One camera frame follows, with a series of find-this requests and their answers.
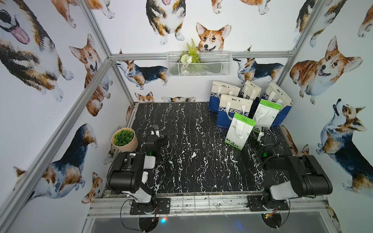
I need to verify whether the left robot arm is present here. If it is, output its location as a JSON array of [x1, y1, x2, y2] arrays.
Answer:
[[106, 125, 168, 208]]

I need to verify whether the back left blue bag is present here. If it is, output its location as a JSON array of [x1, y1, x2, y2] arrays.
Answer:
[[209, 81, 241, 113]]

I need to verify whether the green white bag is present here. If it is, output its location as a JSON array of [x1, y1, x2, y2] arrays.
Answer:
[[253, 99, 282, 133], [225, 113, 256, 150]]

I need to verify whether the aluminium front rail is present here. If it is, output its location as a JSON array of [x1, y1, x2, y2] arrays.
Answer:
[[86, 194, 328, 219]]

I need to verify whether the white wire basket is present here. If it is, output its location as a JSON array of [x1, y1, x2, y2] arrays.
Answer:
[[167, 51, 233, 77]]

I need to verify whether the back right blue bag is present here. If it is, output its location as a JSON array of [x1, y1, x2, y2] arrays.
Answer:
[[261, 83, 293, 127]]

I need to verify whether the potted green plant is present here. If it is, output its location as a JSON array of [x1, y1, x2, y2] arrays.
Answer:
[[111, 128, 139, 152]]

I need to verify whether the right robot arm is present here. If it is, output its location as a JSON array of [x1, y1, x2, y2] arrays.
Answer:
[[257, 127, 333, 202]]

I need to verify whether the fern and white flower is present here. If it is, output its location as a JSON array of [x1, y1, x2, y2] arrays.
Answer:
[[178, 39, 201, 76]]

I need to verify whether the blue white bag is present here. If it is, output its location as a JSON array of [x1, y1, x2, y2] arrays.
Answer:
[[217, 95, 254, 129]]

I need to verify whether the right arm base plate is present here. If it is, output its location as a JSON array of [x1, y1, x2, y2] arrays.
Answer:
[[246, 195, 289, 212]]

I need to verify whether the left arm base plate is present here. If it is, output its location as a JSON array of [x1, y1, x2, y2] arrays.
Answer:
[[130, 198, 171, 215]]

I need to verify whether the back middle blue bag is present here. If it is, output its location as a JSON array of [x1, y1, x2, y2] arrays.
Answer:
[[239, 81, 262, 101]]

